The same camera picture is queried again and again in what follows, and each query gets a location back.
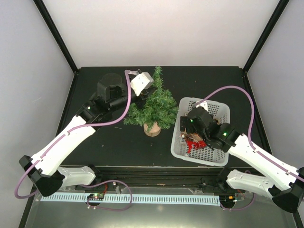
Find small green christmas tree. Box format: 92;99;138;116
123;66;178;137

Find white perforated plastic basket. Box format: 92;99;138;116
171;97;230;167

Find white string lights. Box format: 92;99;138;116
180;132;202;143

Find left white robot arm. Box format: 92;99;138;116
14;70;156;199

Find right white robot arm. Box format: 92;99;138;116
180;106;304;213

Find red reindeer ornament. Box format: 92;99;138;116
186;140;207;153

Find right circuit board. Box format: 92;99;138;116
219;193;245;203

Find left green circuit board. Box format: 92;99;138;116
87;193;105;201

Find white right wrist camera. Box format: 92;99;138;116
192;101;209;112

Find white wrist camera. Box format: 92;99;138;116
131;72;154;96
192;101;209;112

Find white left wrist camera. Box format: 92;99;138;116
131;72;154;96

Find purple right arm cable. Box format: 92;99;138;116
196;85;304;179

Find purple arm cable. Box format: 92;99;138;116
14;69;141;211
196;85;304;179

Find white slotted cable duct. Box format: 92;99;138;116
41;192;220;206

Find left black frame post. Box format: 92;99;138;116
33;0;78;73

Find black frame post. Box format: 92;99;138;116
33;0;78;73
243;0;290;73

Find right black frame post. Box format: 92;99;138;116
243;0;290;73

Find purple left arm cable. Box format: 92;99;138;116
14;69;141;211

